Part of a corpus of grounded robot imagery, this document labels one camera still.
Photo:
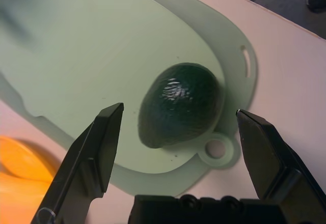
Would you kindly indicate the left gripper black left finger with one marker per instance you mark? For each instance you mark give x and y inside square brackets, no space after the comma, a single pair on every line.
[89,157]

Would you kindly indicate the dark green avocado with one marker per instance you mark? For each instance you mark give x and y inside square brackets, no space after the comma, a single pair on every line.
[180,107]

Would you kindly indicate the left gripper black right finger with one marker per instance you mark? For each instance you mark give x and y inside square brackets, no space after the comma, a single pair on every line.
[270,157]

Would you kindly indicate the green silicone cutting mat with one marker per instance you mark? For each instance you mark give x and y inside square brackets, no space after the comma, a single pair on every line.
[89,56]

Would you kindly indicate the yellow plate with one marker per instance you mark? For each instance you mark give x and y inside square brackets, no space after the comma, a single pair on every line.
[20,183]

